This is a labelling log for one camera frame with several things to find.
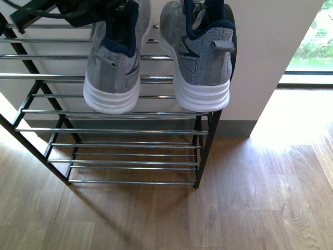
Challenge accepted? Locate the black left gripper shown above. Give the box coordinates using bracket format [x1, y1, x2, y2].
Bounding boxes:
[3, 0, 127, 33]

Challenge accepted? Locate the grey knit sneaker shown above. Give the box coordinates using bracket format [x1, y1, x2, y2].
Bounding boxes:
[83, 1, 151, 115]
[158, 1, 235, 112]

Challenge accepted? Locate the black metal shoe rack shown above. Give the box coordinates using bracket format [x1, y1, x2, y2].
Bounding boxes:
[1, 17, 223, 187]

